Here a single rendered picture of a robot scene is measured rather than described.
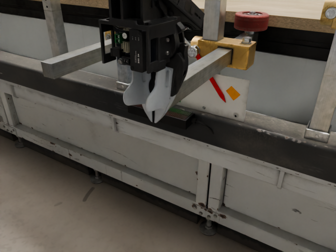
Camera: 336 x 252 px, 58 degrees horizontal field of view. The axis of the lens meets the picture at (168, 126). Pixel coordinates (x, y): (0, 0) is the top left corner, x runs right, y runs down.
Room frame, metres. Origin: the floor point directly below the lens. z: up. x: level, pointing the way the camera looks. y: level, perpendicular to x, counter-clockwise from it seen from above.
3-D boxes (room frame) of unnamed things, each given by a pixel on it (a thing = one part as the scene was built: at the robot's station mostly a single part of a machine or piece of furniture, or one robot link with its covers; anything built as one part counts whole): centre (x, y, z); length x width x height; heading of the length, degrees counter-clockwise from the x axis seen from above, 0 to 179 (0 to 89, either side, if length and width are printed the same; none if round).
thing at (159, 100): (0.37, 0.01, 0.86); 0.06 x 0.03 x 0.09; 148
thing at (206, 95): (0.66, -0.06, 0.75); 0.26 x 0.01 x 0.10; 59
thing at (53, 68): (0.72, 0.11, 0.84); 0.43 x 0.03 x 0.04; 149
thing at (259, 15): (0.76, -0.20, 0.85); 0.08 x 0.08 x 0.11
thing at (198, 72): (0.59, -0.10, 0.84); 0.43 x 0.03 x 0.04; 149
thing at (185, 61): (0.39, 0.00, 0.91); 0.05 x 0.02 x 0.09; 58
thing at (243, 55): (0.66, -0.12, 0.85); 0.13 x 0.06 x 0.05; 59
